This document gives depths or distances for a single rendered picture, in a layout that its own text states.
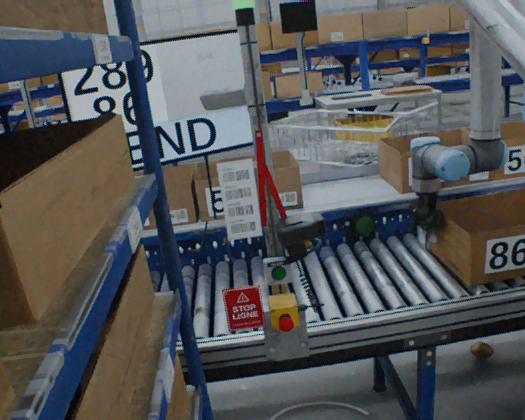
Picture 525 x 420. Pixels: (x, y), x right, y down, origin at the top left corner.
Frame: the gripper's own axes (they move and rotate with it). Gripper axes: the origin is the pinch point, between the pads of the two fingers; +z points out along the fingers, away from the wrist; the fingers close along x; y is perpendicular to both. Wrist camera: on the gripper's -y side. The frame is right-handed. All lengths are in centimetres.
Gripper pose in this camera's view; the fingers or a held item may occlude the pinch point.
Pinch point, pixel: (424, 244)
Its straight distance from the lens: 171.4
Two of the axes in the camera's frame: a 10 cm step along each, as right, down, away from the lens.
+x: 9.9, -1.4, 0.2
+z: 1.3, 9.4, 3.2
